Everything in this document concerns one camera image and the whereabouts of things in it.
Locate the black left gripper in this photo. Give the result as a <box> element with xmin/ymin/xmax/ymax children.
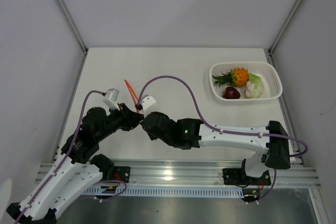
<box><xmin>96</xmin><ymin>102</ymin><xmax>142</xmax><ymax>142</ymax></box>

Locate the clear zip bag orange zipper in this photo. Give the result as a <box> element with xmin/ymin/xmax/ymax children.
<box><xmin>124</xmin><ymin>79</ymin><xmax>143</xmax><ymax>113</ymax></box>

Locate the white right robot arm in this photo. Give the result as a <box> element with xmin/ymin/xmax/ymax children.
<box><xmin>141</xmin><ymin>112</ymin><xmax>291</xmax><ymax>184</ymax></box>

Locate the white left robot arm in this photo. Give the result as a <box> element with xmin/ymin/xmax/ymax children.
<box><xmin>6</xmin><ymin>103</ymin><xmax>143</xmax><ymax>223</ymax></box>

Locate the dark red toy apple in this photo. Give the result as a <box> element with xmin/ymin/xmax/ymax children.
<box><xmin>222</xmin><ymin>87</ymin><xmax>241</xmax><ymax>100</ymax></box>

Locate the toy pineapple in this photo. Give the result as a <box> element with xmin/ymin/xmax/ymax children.
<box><xmin>212</xmin><ymin>68</ymin><xmax>249</xmax><ymax>88</ymax></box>

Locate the green toy cabbage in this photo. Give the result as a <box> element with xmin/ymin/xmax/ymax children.
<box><xmin>248</xmin><ymin>73</ymin><xmax>265</xmax><ymax>99</ymax></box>

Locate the white plastic basket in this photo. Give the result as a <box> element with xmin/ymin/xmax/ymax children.
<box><xmin>209</xmin><ymin>62</ymin><xmax>283</xmax><ymax>105</ymax></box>

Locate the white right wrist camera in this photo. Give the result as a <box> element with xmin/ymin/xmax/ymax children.
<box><xmin>141</xmin><ymin>95</ymin><xmax>159</xmax><ymax>117</ymax></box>

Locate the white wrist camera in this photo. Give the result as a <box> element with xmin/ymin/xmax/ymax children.
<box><xmin>141</xmin><ymin>95</ymin><xmax>159</xmax><ymax>117</ymax></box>
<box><xmin>103</xmin><ymin>88</ymin><xmax>119</xmax><ymax>110</ymax></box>

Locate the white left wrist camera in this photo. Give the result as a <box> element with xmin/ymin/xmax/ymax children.
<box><xmin>103</xmin><ymin>88</ymin><xmax>119</xmax><ymax>110</ymax></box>

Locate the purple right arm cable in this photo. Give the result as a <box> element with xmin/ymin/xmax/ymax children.
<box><xmin>135</xmin><ymin>75</ymin><xmax>309</xmax><ymax>205</ymax></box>

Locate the aluminium frame rail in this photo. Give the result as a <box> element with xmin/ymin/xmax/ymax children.
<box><xmin>35</xmin><ymin>159</ymin><xmax>322</xmax><ymax>189</ymax></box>

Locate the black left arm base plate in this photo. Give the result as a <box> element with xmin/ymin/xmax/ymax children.
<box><xmin>112</xmin><ymin>166</ymin><xmax>131</xmax><ymax>183</ymax></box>

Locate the white slotted cable duct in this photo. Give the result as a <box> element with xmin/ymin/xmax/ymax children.
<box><xmin>81</xmin><ymin>186</ymin><xmax>244</xmax><ymax>198</ymax></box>

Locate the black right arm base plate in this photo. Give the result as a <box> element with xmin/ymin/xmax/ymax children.
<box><xmin>222</xmin><ymin>168</ymin><xmax>272</xmax><ymax>188</ymax></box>

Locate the left back frame post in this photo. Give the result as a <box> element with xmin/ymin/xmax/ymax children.
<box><xmin>54</xmin><ymin>0</ymin><xmax>88</xmax><ymax>55</ymax></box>

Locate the frame post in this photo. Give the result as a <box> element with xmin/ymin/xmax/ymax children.
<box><xmin>54</xmin><ymin>0</ymin><xmax>88</xmax><ymax>55</ymax></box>
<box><xmin>268</xmin><ymin>0</ymin><xmax>306</xmax><ymax>56</ymax></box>

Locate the right back frame post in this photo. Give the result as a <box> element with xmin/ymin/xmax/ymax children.
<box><xmin>268</xmin><ymin>0</ymin><xmax>306</xmax><ymax>56</ymax></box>

